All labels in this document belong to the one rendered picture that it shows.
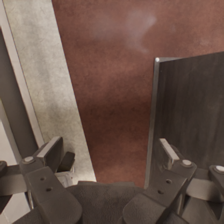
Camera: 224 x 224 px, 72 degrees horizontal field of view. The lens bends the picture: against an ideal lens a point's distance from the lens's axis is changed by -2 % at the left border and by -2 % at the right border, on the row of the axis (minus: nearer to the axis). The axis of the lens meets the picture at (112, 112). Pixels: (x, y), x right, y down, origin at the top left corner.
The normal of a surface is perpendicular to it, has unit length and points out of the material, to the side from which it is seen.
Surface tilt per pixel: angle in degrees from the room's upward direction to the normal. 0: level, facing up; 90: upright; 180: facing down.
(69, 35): 0
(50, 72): 0
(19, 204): 90
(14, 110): 0
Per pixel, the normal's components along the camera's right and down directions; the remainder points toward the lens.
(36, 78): -0.01, 0.25
